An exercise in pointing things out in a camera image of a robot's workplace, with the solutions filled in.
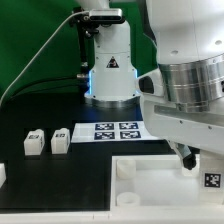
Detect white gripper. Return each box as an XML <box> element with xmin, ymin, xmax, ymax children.
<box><xmin>140</xmin><ymin>95</ymin><xmax>224</xmax><ymax>170</ymax></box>

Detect white square tabletop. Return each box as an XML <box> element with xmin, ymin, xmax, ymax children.
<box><xmin>110</xmin><ymin>153</ymin><xmax>224</xmax><ymax>212</ymax></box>

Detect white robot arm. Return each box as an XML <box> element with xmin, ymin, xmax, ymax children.
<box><xmin>76</xmin><ymin>0</ymin><xmax>224</xmax><ymax>169</ymax></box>

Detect white sheet with markers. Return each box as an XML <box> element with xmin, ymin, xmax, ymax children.
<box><xmin>71</xmin><ymin>121</ymin><xmax>158</xmax><ymax>143</ymax></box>

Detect white block left edge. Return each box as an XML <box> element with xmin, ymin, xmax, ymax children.
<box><xmin>0</xmin><ymin>163</ymin><xmax>7</xmax><ymax>188</ymax></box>

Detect white front rail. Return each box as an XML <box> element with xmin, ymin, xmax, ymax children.
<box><xmin>0</xmin><ymin>210</ymin><xmax>224</xmax><ymax>224</ymax></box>

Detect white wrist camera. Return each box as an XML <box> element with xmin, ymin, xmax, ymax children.
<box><xmin>136</xmin><ymin>69</ymin><xmax>164</xmax><ymax>97</ymax></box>

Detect camera on black stand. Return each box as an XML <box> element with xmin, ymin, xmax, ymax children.
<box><xmin>69</xmin><ymin>7</ymin><xmax>124</xmax><ymax>98</ymax></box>

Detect black cables behind base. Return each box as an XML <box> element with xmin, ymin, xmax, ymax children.
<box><xmin>3</xmin><ymin>76</ymin><xmax>84</xmax><ymax>101</ymax></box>

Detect white camera cable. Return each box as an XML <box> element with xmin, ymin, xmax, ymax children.
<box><xmin>0</xmin><ymin>9</ymin><xmax>91</xmax><ymax>108</ymax></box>

